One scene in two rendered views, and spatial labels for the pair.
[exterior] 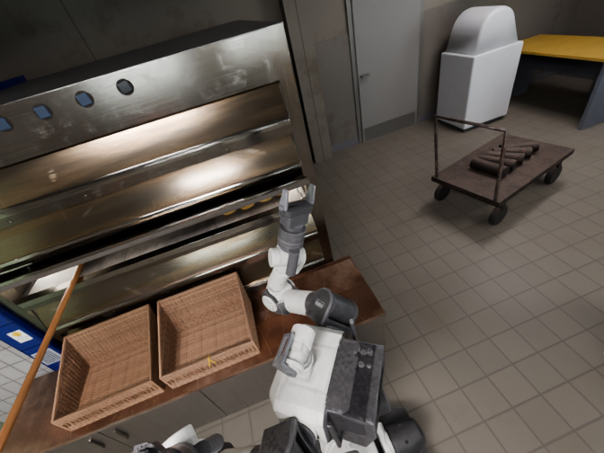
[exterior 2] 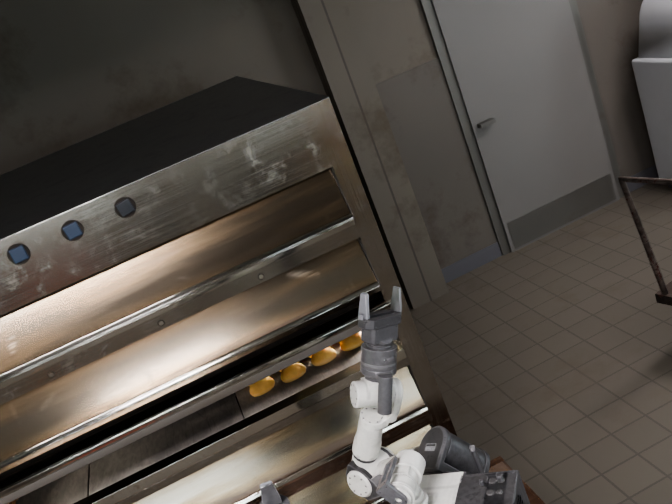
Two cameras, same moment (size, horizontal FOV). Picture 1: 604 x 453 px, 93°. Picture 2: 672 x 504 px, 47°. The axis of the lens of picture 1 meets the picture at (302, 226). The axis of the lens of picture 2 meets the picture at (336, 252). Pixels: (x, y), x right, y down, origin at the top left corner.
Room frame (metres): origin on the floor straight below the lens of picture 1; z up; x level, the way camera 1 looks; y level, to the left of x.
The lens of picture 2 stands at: (-0.99, 0.12, 2.49)
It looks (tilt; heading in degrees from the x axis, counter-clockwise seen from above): 19 degrees down; 357
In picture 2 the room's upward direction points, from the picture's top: 22 degrees counter-clockwise
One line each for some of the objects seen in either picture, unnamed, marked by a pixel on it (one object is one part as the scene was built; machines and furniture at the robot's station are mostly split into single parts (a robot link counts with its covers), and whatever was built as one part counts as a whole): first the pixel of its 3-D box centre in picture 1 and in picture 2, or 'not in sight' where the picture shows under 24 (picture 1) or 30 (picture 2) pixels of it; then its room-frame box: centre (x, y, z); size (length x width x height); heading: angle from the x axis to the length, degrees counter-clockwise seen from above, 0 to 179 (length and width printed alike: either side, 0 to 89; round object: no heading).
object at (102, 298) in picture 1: (182, 267); (188, 500); (1.39, 0.80, 1.02); 1.79 x 0.11 x 0.19; 97
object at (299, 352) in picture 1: (298, 350); (407, 481); (0.40, 0.10, 1.46); 0.10 x 0.07 x 0.09; 151
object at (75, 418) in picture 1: (112, 362); not in sight; (1.06, 1.35, 0.72); 0.56 x 0.49 x 0.28; 98
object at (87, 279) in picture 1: (172, 249); (170, 465); (1.41, 0.81, 1.16); 1.80 x 0.06 x 0.04; 97
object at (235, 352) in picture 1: (206, 325); not in sight; (1.13, 0.75, 0.72); 0.56 x 0.49 x 0.28; 97
